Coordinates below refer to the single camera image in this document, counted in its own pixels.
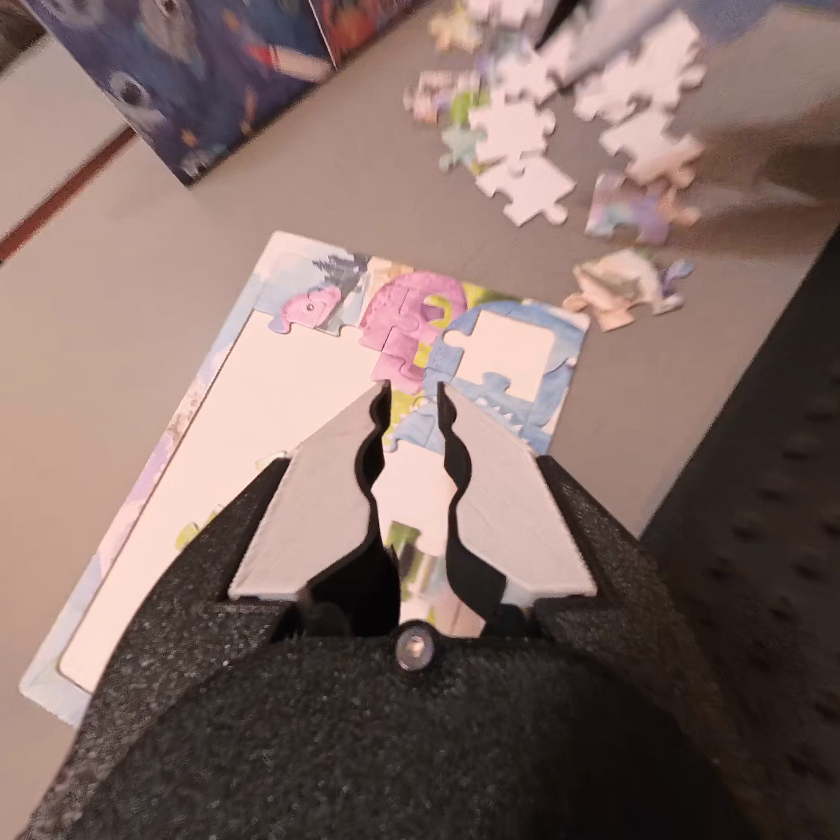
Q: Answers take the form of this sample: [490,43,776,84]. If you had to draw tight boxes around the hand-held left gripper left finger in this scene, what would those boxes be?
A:
[230,382,391,613]

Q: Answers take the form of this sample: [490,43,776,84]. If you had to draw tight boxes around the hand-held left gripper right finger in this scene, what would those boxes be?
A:
[438,382,599,601]

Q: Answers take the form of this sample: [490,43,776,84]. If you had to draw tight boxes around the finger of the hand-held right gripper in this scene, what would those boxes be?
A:
[535,0,677,84]

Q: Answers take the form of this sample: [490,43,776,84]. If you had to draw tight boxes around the dark tree puzzle piece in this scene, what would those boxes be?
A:
[387,521,450,621]

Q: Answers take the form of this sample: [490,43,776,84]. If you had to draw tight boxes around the light blue printed puzzle piece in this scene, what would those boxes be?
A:
[384,374,559,455]

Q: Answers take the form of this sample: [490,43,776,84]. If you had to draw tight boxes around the landscape jigsaw puzzle board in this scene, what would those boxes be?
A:
[20,230,592,726]

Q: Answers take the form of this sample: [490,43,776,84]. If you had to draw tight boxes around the pile of puzzle pieces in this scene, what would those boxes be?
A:
[403,0,710,247]

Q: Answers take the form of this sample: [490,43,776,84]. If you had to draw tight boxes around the pink corner puzzle piece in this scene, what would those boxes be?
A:
[266,259,368,337]

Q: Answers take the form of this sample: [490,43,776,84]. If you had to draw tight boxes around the joined printed puzzle pieces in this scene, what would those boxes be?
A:
[357,271,468,395]

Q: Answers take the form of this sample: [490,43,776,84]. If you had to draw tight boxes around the beige printed puzzle piece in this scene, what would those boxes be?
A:
[563,248,695,331]

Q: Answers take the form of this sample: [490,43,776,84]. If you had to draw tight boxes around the grey desk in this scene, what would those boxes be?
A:
[0,0,840,749]

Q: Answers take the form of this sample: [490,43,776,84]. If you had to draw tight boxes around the adjacent white desk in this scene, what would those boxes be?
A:
[0,33,135,260]

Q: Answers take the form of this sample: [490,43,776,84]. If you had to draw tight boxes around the printed jigsaw puzzle box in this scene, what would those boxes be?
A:
[26,0,437,188]

